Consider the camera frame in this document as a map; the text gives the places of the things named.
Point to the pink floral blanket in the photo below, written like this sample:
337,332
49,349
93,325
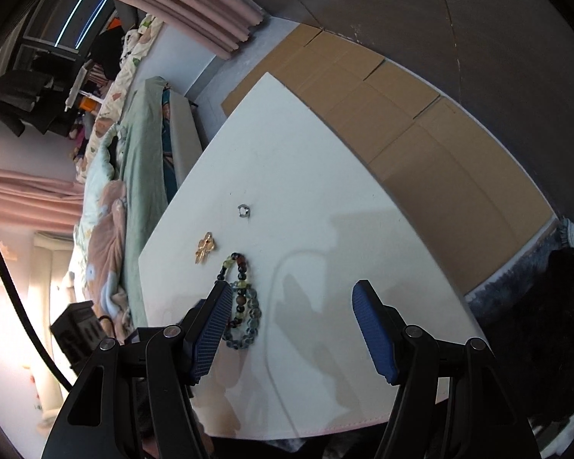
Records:
105,248

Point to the window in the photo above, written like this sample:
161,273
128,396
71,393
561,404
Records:
76,14

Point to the pink curtain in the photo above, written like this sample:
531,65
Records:
24,196
172,5

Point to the dark hanging clothes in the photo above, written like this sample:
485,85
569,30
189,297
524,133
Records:
19,91

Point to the teal printed bedsheet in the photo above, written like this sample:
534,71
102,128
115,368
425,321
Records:
168,153

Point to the white table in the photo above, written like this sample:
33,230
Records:
339,177

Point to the flattened cardboard sheet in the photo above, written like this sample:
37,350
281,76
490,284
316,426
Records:
435,153

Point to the floral printed quilt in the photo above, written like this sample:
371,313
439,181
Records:
124,81

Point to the white padded headboard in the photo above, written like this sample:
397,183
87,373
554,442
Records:
48,296

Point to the pale green quilt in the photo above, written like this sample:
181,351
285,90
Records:
93,177

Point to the black bag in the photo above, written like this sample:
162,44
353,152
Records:
107,50

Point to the gold brooch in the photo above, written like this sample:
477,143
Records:
205,247

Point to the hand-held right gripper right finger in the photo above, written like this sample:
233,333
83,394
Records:
375,334

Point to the green bedsheet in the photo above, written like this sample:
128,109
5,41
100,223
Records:
143,177

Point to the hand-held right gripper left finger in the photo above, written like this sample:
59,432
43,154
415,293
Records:
210,334

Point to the white rack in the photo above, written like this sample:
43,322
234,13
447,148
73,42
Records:
79,87

